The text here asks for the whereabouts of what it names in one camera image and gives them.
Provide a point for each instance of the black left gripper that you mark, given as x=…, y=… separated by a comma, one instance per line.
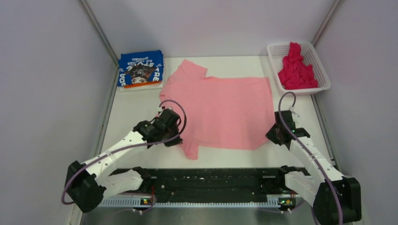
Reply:
x=176, y=141

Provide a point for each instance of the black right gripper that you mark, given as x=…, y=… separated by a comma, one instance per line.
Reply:
x=270, y=136

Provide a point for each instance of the light pink t-shirt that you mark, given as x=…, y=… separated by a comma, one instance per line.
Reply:
x=225, y=113

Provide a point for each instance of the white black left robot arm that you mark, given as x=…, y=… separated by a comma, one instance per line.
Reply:
x=94, y=180

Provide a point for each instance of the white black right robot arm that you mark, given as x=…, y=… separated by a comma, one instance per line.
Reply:
x=334, y=197

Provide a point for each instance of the folded white orange t-shirt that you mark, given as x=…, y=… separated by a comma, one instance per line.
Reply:
x=141, y=86

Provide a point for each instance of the folded blue printed t-shirt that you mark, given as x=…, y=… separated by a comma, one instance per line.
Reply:
x=140, y=69

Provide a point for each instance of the magenta t-shirt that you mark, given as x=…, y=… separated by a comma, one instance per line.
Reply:
x=295, y=74

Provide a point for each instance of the white plastic laundry basket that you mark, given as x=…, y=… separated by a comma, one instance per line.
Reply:
x=276, y=53

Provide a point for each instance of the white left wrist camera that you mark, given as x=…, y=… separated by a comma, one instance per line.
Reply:
x=162, y=108

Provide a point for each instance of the aluminium rail frame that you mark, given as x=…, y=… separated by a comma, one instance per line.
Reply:
x=144, y=202

